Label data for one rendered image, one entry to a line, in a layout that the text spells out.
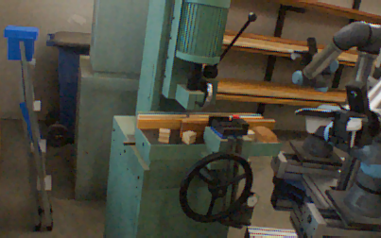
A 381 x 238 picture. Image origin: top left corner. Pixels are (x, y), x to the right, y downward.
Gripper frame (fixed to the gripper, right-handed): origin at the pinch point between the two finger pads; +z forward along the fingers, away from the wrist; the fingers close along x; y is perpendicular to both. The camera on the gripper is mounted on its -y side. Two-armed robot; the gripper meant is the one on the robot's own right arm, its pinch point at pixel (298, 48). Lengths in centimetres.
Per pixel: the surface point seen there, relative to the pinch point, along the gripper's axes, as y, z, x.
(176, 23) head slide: -20, -43, -88
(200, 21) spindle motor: -23, -60, -83
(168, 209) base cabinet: 50, -70, -97
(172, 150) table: 23, -70, -96
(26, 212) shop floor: 102, 18, -169
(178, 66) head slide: -3, -45, -87
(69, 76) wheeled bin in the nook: 41, 117, -137
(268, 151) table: 31, -66, -52
